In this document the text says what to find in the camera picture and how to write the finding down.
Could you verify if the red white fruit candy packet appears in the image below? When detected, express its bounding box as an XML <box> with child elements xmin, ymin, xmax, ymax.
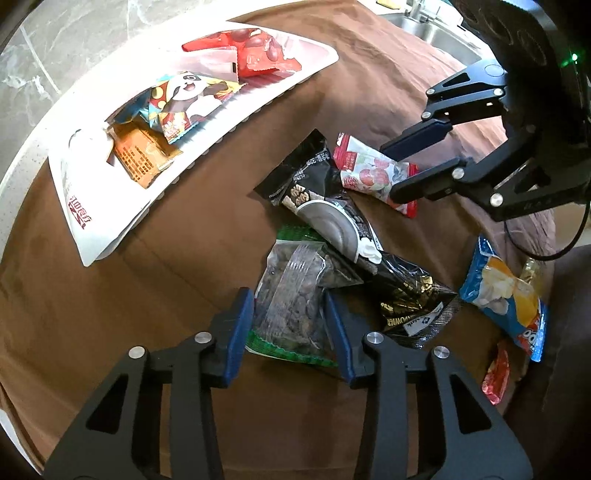
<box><xmin>332</xmin><ymin>133</ymin><xmax>419</xmax><ymax>218</ymax></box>

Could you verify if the green clear seed packet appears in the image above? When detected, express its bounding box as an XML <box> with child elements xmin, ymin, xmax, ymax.
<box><xmin>245</xmin><ymin>225</ymin><xmax>363</xmax><ymax>368</ymax></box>

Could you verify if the red chocolate ball packet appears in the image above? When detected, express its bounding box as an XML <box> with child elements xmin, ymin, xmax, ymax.
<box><xmin>181</xmin><ymin>28</ymin><xmax>301</xmax><ymax>80</ymax></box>

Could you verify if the white plain snack packet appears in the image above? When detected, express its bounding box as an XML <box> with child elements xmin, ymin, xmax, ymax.
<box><xmin>183</xmin><ymin>47</ymin><xmax>239</xmax><ymax>82</ymax></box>

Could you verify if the orange snack bar packet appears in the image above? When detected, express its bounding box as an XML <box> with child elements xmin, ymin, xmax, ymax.
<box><xmin>108</xmin><ymin>119</ymin><xmax>181</xmax><ymax>189</ymax></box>

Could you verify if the white red large snack packet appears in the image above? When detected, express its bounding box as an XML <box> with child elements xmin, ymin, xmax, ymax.
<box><xmin>48</xmin><ymin>122</ymin><xmax>151</xmax><ymax>267</ymax></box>

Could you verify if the panda cartoon snack packet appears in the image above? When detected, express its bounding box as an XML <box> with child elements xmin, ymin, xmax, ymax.
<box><xmin>139</xmin><ymin>71</ymin><xmax>242</xmax><ymax>144</ymax></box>

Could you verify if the small red foil packet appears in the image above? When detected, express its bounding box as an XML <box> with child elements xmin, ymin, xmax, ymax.
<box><xmin>481</xmin><ymin>340</ymin><xmax>511</xmax><ymax>406</ymax></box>

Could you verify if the steel kitchen sink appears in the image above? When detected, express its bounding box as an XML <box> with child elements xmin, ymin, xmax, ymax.
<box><xmin>381</xmin><ymin>1</ymin><xmax>494</xmax><ymax>66</ymax></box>

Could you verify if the black cookie snack packet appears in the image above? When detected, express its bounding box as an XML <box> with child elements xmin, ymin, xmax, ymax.
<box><xmin>254</xmin><ymin>129</ymin><xmax>459</xmax><ymax>349</ymax></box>

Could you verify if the brown tablecloth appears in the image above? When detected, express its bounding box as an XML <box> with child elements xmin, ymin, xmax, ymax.
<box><xmin>0</xmin><ymin>0</ymin><xmax>558</xmax><ymax>476</ymax></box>

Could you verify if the blue yellow cake packet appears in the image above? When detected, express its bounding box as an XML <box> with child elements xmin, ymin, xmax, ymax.
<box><xmin>460</xmin><ymin>235</ymin><xmax>548</xmax><ymax>363</ymax></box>

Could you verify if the white ribbed plastic tray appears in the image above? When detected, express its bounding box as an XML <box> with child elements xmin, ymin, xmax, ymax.
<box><xmin>48</xmin><ymin>21</ymin><xmax>339</xmax><ymax>266</ymax></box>

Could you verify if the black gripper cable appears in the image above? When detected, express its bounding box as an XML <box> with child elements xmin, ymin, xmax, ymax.
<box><xmin>503</xmin><ymin>64</ymin><xmax>591</xmax><ymax>263</ymax></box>

